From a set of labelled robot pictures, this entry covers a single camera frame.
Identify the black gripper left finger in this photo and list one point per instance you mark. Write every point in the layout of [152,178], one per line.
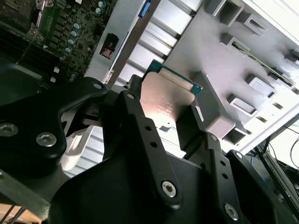
[35,123]

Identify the silver CPU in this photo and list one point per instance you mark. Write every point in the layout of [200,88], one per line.
[168,98]

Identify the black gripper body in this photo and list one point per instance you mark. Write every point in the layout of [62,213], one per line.
[105,200]

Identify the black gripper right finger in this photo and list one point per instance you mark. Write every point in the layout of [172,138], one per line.
[222,184]

